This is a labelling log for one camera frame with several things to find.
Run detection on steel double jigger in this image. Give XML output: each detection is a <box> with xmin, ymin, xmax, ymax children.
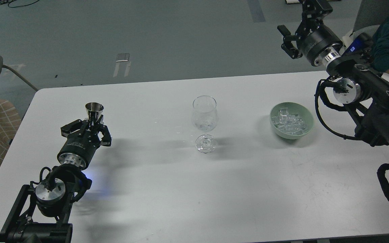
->
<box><xmin>85</xmin><ymin>103</ymin><xmax>104</xmax><ymax>127</ymax></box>

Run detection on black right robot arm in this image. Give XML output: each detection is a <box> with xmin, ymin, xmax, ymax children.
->
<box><xmin>277</xmin><ymin>0</ymin><xmax>389</xmax><ymax>201</ymax></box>

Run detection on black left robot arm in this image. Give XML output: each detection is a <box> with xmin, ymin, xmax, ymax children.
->
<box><xmin>0</xmin><ymin>113</ymin><xmax>111</xmax><ymax>243</ymax></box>

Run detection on clear wine glass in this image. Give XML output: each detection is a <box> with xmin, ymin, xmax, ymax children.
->
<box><xmin>191</xmin><ymin>95</ymin><xmax>218</xmax><ymax>154</ymax></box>

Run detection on clear ice cubes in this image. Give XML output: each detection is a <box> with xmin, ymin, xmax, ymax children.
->
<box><xmin>271</xmin><ymin>107</ymin><xmax>309</xmax><ymax>136</ymax></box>

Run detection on metal floor plate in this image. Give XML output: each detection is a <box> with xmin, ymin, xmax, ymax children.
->
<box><xmin>115</xmin><ymin>53</ymin><xmax>130</xmax><ymax>62</ymax></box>

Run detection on green bowl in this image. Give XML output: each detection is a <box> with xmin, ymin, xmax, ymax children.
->
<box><xmin>269</xmin><ymin>102</ymin><xmax>315</xmax><ymax>140</ymax></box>

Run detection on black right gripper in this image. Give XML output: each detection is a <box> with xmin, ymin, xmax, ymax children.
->
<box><xmin>277</xmin><ymin>0</ymin><xmax>343</xmax><ymax>66</ymax></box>

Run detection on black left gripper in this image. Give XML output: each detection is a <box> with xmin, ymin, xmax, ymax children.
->
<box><xmin>57</xmin><ymin>116</ymin><xmax>112</xmax><ymax>170</ymax></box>

